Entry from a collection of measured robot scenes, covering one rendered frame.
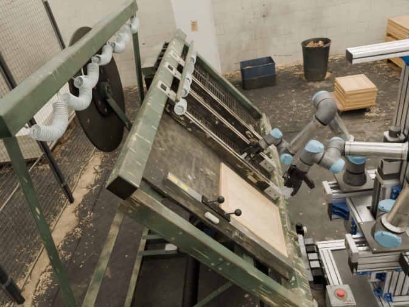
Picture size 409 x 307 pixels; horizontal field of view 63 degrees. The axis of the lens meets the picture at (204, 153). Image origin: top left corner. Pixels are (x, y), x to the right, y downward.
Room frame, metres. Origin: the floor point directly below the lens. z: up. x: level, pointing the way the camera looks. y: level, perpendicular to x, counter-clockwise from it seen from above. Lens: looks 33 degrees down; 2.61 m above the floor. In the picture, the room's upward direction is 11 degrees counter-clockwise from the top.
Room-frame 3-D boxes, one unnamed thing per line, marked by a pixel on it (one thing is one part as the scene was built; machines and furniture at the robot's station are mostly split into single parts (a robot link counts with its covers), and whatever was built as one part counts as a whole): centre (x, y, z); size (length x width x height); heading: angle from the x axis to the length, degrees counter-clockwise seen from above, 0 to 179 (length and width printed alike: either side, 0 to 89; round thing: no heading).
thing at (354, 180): (1.71, -0.97, 1.09); 0.15 x 0.15 x 0.10
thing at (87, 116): (2.12, 0.56, 1.85); 0.80 x 0.06 x 0.80; 171
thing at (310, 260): (1.44, -0.55, 0.69); 0.50 x 0.14 x 0.24; 171
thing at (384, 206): (1.21, -0.90, 1.20); 0.13 x 0.12 x 0.14; 147
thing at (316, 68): (5.77, -2.30, 0.33); 0.52 x 0.51 x 0.65; 173
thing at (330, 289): (0.99, -0.55, 0.84); 0.12 x 0.12 x 0.18; 81
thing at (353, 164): (1.72, -0.97, 1.20); 0.13 x 0.12 x 0.14; 172
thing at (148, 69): (2.92, 0.23, 1.38); 0.70 x 0.15 x 0.85; 171
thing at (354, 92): (4.46, -2.32, 0.20); 0.61 x 0.53 x 0.40; 173
